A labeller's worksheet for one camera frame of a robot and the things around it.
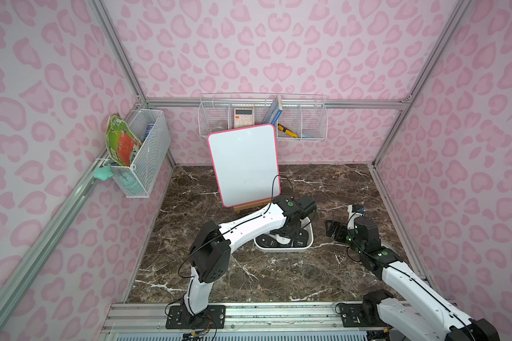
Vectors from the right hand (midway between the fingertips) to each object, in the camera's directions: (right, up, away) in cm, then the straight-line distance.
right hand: (334, 221), depth 84 cm
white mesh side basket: (-71, +16, -11) cm, 74 cm away
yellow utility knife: (-16, +39, +14) cm, 44 cm away
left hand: (-18, -3, -1) cm, 19 cm away
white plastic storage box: (-10, -2, +3) cm, 11 cm away
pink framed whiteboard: (-36, +24, +6) cm, 43 cm away
